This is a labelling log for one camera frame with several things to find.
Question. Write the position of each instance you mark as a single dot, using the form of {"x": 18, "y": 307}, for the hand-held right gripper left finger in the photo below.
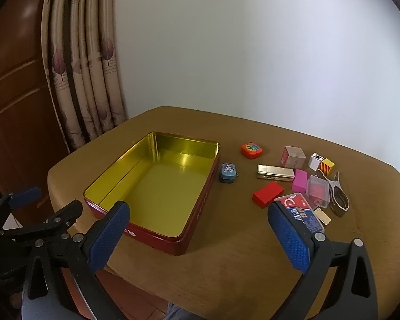
{"x": 109, "y": 236}

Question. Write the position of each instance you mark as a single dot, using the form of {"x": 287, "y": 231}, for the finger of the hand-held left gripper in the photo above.
{"x": 61, "y": 218}
{"x": 24, "y": 197}

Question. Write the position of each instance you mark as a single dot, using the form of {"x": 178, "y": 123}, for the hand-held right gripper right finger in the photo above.
{"x": 290, "y": 240}

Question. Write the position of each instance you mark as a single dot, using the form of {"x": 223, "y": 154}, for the blue red white card box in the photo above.
{"x": 301, "y": 215}

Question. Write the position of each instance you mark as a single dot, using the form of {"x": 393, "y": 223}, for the clear plastic box pink insert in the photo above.
{"x": 317, "y": 191}

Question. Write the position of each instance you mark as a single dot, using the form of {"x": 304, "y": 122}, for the pink eraser block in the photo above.
{"x": 300, "y": 180}

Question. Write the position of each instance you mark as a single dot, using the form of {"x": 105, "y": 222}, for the gold metal bar case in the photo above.
{"x": 275, "y": 172}

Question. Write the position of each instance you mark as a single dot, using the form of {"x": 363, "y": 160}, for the red tin box gold inside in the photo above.
{"x": 160, "y": 186}

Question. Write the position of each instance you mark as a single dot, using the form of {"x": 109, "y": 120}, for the pink brown cardboard box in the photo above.
{"x": 292, "y": 157}

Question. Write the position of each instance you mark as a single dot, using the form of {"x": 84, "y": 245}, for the small gold plate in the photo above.
{"x": 323, "y": 217}

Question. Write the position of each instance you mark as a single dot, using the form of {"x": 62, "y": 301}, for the red flat block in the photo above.
{"x": 268, "y": 196}

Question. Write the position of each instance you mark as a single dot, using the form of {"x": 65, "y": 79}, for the yellow red striped cube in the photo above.
{"x": 327, "y": 166}

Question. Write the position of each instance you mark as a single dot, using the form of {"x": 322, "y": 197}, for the white zigzag cube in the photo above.
{"x": 315, "y": 160}

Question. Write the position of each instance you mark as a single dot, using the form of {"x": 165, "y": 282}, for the small blue tin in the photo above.
{"x": 228, "y": 172}

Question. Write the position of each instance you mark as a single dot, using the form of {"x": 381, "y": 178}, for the orange rounded small box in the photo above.
{"x": 251, "y": 150}

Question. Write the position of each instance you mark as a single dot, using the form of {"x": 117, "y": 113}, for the blue grey cloth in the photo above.
{"x": 176, "y": 311}

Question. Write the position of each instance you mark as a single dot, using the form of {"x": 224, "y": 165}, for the brown wooden door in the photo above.
{"x": 16, "y": 90}

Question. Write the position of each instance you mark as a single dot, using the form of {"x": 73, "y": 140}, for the beige leaf print curtain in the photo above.
{"x": 83, "y": 56}

